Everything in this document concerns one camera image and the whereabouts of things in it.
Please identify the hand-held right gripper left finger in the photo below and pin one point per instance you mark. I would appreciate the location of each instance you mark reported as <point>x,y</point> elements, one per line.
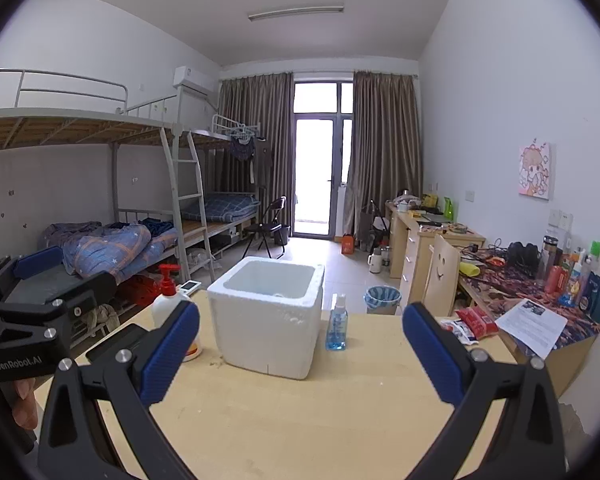
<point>172,345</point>

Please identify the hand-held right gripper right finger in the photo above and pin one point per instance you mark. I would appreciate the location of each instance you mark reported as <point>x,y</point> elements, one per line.
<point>430,345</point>

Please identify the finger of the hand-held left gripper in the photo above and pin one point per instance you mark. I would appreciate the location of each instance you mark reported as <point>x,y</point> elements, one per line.
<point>37,262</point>
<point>90,292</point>

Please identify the white foam box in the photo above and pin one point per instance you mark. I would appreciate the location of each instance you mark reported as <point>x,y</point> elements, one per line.
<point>265,340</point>

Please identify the person's left hand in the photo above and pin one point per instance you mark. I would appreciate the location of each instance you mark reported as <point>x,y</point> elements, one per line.
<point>25,400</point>

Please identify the white snack packet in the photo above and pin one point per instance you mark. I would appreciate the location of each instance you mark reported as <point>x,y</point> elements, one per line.
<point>460,334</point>

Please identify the lotion bottle with red pump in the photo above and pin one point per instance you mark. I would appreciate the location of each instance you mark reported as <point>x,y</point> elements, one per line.
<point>167,305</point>

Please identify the blue star quilt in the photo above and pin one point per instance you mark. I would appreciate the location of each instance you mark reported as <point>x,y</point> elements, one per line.
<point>110,247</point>

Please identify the large red snack packet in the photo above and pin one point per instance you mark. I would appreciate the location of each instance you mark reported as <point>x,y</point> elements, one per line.
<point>477,321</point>

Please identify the black phone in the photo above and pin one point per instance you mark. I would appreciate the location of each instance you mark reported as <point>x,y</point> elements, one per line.
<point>115,340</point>

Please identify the small white device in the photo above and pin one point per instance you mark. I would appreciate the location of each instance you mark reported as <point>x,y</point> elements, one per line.
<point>190,287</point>

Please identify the blue trash bin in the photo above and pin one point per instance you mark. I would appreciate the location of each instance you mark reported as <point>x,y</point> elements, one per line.
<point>382,302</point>

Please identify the wooden chair with smiley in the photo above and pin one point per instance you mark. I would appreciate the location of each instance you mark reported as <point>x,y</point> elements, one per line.
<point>440,275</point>

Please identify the yellow object on desk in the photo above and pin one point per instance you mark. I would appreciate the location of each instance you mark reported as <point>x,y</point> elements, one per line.
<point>469,269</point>

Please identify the blue spray bottle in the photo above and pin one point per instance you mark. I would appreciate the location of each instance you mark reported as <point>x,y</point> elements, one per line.
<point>336,332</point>

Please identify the wooden desk with drawers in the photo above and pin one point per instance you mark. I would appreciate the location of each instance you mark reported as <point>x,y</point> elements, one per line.
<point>405,250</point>

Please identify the white thermos flask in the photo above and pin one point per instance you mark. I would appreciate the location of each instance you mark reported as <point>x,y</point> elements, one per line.
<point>376,261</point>

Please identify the printed paper sheet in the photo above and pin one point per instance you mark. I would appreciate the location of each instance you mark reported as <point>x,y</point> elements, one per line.
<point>530,327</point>

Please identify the black headphones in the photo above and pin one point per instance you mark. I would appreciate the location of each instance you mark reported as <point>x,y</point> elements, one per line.
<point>522,257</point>

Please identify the orange jug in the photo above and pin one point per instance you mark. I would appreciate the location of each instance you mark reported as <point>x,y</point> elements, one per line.
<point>348,245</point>

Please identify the green bottle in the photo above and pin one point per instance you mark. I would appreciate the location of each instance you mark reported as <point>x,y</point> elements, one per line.
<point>448,208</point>

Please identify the grey metal bunk bed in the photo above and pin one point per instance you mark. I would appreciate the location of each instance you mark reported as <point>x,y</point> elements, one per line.
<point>70,127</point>
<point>215,137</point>

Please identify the grey bunk bed ladder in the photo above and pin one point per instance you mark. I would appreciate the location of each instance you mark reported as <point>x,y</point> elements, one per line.
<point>190,195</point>

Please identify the desk with patterned cover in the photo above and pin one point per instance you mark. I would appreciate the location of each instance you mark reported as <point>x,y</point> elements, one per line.
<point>570,360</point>

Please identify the blue plaid bedding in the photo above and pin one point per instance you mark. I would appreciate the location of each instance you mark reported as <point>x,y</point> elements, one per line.
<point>225,207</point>

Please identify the black folding chair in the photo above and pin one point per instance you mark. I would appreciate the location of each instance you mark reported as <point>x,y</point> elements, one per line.
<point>270,225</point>

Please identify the row of toiletry bottles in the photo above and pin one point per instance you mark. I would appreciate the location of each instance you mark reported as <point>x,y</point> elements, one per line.
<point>585,280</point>

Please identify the brown curtain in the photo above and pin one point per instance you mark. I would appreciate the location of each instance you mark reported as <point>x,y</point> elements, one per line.
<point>385,150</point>
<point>255,130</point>

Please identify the hanging dark clothes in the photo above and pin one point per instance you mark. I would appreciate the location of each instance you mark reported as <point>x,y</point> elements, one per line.
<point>242,152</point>

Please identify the glass balcony door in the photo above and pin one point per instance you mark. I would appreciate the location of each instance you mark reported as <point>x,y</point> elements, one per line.
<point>320,170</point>

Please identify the white air conditioner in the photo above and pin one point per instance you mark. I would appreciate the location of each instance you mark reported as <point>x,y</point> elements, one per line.
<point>192,77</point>

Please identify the ceiling tube light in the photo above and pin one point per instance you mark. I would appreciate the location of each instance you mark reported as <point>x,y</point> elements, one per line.
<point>295,13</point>

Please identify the white wall socket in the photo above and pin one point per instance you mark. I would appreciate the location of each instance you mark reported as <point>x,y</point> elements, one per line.
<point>560,219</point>

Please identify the pink cartoon wall poster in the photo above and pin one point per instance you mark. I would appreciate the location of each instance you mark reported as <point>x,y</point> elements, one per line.
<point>535,170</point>

